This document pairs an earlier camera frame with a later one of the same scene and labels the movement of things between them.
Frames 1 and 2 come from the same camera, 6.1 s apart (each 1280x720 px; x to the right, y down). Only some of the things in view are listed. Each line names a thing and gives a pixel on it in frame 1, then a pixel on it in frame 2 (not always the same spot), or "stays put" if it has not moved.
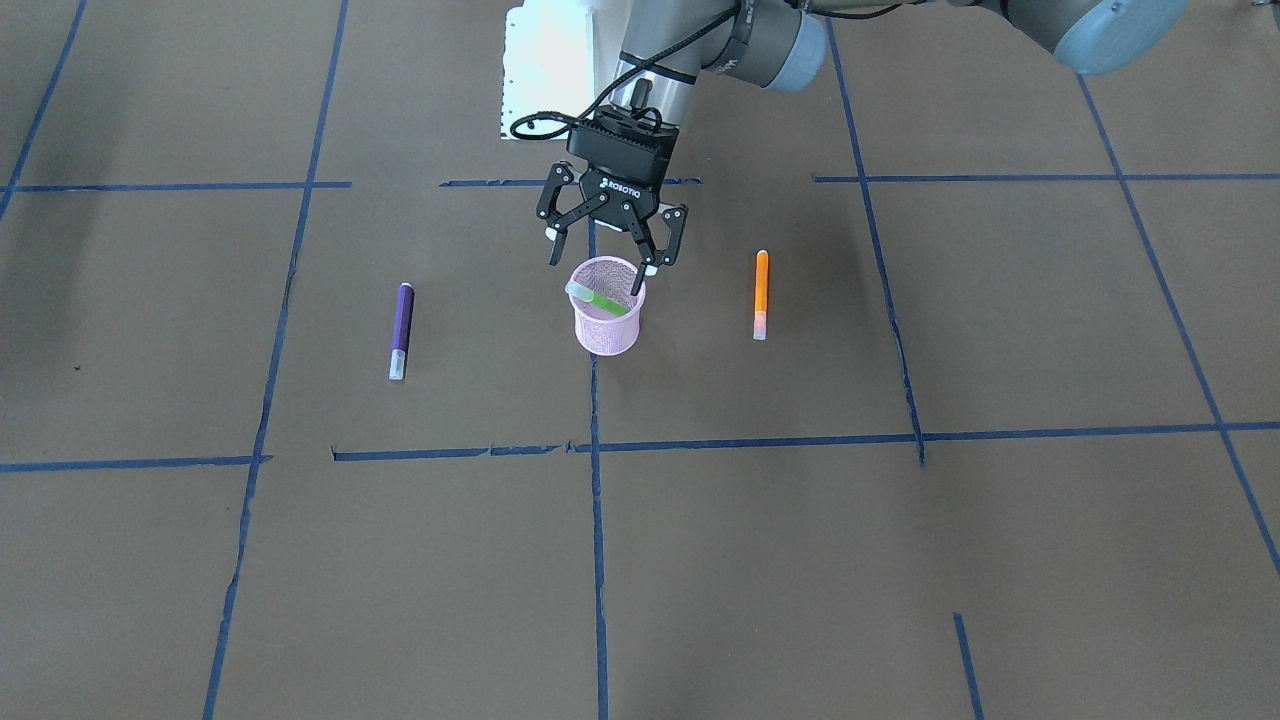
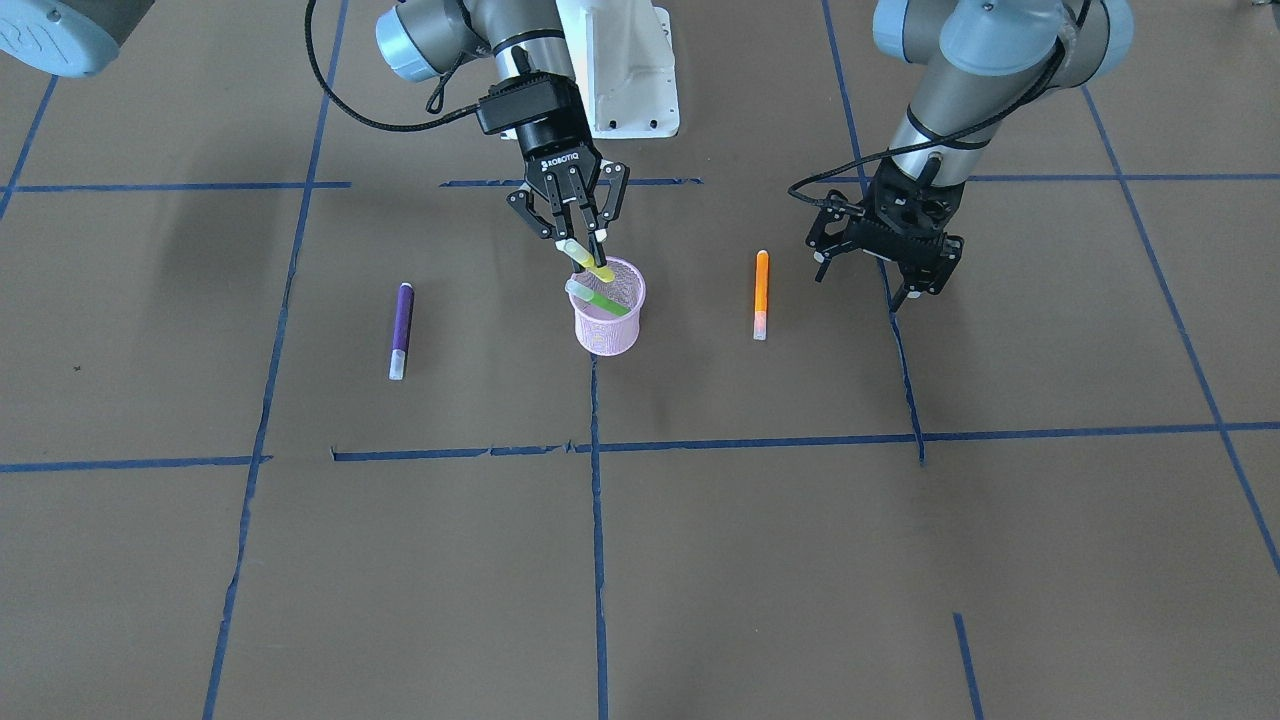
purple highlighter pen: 402,330 stays put
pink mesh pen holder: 600,330 stays put
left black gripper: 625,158 → 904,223
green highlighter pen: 604,303 stays put
